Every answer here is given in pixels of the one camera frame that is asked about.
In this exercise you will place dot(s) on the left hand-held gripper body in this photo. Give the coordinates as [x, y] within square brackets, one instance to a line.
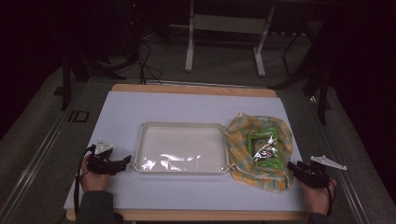
[100, 164]

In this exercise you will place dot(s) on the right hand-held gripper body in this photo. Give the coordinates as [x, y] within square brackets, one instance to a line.
[317, 174]

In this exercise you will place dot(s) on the person's left hand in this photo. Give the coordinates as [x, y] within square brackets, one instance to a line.
[93, 182]

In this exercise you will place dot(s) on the person's right hand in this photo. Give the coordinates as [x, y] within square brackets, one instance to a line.
[320, 199]

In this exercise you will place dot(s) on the green snack packet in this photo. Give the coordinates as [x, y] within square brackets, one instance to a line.
[265, 149]

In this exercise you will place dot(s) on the white plastic tray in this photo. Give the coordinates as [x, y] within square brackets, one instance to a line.
[182, 146]

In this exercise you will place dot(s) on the black metal stand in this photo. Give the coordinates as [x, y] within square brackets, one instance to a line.
[67, 81]
[322, 93]

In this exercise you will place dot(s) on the white table mat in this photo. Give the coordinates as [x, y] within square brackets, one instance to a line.
[186, 105]

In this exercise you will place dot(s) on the black floor bracket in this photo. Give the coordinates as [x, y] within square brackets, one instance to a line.
[78, 116]

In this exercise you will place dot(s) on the white metal table frame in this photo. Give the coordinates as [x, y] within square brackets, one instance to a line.
[229, 24]

